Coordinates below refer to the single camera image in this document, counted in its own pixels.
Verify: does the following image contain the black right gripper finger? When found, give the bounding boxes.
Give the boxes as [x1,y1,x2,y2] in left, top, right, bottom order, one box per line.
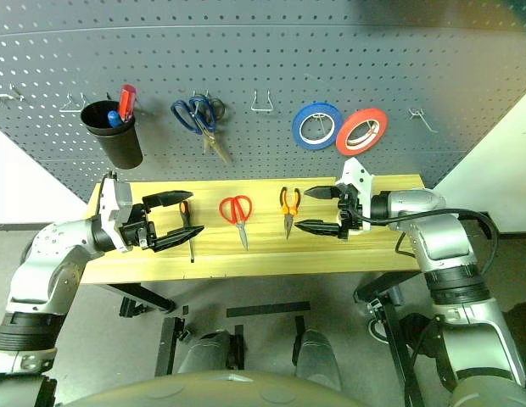
[294,219,343,238]
[303,185,342,202]

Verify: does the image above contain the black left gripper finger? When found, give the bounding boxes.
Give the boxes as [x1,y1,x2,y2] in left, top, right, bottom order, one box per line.
[142,190,194,209]
[153,225,206,254]

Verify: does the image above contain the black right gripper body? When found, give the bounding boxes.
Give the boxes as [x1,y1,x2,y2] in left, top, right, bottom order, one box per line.
[337,188,366,241]

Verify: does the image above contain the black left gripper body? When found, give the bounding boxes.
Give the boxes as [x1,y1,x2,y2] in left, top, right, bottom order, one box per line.
[118,203,159,253]

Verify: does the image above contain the grey metal pegboard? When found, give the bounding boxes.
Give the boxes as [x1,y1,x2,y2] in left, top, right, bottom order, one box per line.
[0,0,526,204]

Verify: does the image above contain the red tape roll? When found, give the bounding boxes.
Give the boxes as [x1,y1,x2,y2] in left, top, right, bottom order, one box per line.
[335,107,389,157]

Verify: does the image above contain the black plastic cup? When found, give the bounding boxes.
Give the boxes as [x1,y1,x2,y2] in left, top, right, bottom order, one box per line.
[79,100,144,170]

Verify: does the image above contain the blue tape roll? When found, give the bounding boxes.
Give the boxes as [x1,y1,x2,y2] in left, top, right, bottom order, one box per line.
[291,101,344,152]

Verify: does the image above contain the black floor strip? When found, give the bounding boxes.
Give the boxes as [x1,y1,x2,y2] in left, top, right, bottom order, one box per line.
[226,301,311,319]

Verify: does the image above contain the grey rounded leg shell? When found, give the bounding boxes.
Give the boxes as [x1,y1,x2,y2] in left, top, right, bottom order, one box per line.
[294,329,343,392]
[176,329,232,375]

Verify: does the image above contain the grey rounded robot torso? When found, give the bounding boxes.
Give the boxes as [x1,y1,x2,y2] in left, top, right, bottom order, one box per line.
[61,367,411,407]

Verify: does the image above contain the orange black handled screwdriver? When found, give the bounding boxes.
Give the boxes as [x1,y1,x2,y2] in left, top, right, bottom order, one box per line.
[178,200,197,264]

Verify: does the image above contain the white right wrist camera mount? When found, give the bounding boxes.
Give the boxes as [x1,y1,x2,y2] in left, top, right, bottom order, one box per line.
[333,156,378,233]

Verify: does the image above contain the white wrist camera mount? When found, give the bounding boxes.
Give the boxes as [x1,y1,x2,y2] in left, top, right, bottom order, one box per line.
[333,156,378,233]
[95,171,135,254]

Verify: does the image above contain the orange handled needle-nose pliers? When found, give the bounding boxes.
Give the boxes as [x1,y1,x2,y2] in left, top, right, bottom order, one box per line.
[279,186,301,241]

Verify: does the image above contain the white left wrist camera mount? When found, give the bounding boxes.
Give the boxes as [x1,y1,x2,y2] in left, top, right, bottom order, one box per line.
[95,171,135,254]

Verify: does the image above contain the red handled scissors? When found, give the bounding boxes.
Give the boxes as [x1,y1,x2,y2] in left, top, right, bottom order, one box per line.
[218,194,254,252]

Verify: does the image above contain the black table frame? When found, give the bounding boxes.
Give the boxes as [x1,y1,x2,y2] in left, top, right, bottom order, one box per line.
[104,270,426,407]

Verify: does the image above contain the dark handled scissors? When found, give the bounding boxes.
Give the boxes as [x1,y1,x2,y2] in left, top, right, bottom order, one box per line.
[207,96,233,165]

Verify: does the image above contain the blue handled scissors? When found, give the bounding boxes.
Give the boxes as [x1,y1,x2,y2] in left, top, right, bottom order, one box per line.
[170,93,217,156]

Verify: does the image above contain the red handled screwdriver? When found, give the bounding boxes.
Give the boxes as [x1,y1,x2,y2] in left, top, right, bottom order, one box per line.
[118,84,138,124]

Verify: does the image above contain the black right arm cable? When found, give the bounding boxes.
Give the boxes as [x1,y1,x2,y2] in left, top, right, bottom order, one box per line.
[351,209,501,276]

